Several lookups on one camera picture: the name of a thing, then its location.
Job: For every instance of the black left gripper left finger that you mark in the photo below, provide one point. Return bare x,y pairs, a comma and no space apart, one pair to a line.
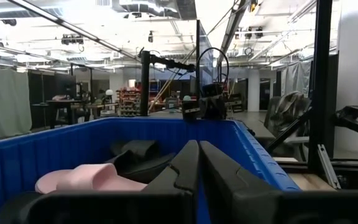
179,177

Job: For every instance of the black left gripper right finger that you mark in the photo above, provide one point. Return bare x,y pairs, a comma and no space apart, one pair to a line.
228,186

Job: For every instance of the black rubber slide sandal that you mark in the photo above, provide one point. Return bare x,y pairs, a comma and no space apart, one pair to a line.
141,169
141,147

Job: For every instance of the pink rubber slide sandal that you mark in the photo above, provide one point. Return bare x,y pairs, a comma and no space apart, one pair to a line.
85,179

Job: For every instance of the blue plastic bin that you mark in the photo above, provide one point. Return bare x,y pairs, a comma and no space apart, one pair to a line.
42,155

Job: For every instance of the white pillar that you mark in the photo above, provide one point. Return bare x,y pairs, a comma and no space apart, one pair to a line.
253,90

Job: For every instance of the black pole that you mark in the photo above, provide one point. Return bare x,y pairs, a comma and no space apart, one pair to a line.
145,87

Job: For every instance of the chair draped with cloth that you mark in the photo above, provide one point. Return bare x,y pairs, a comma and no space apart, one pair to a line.
286,109

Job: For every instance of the red storage shelf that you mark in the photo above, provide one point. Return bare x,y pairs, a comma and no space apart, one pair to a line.
129,102

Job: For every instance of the grey curtain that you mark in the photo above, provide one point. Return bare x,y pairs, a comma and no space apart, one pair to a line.
295,77

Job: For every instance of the dark work table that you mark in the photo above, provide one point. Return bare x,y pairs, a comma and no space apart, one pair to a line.
61,104

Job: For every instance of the black partition panel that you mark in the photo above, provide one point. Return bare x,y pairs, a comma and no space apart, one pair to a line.
42,90

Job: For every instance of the pale green curtain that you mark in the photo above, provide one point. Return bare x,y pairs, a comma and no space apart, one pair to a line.
5,102

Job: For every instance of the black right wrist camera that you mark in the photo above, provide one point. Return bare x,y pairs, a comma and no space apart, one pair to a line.
211,89

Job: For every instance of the clear panel with black post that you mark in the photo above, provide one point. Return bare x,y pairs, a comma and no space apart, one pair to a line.
197,46

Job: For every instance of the silver metal angle bracket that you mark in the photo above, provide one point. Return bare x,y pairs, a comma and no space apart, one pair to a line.
328,168

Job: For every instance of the black aluminium frame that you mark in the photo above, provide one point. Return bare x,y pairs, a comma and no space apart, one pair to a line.
322,93

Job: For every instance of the black angled metal bracket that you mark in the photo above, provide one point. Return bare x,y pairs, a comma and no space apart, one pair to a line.
353,119

